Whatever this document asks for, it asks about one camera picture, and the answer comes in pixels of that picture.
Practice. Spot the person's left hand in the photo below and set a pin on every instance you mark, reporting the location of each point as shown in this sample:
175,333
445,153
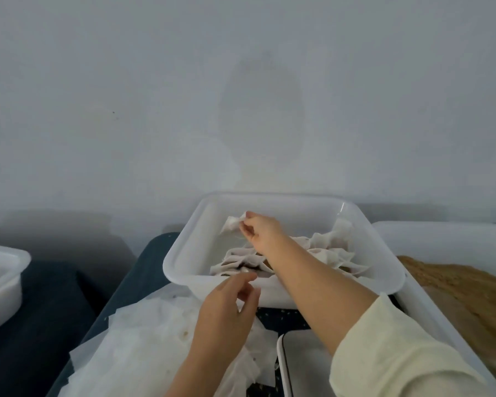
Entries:
221,322

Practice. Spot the person's right hand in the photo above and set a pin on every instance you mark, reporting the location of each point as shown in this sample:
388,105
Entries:
264,231

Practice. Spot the white mesh bag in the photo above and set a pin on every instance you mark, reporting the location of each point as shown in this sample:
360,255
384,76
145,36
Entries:
233,223

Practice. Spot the white plastic tub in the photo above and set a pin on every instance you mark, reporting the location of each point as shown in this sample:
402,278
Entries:
198,252

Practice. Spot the pile of white bags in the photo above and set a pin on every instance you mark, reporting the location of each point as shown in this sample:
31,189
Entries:
140,351

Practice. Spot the white tray of grain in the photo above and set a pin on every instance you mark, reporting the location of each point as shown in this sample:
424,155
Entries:
455,244

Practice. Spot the brown grain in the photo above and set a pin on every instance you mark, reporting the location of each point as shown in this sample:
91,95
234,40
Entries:
471,301

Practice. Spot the white digital kitchen scale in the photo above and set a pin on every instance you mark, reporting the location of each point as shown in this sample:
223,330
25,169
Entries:
302,359

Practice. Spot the dark blue tablecloth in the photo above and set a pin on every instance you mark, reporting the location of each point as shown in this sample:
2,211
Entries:
140,277
41,335

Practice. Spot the white sleeve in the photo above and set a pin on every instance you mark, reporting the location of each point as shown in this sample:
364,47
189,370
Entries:
405,359

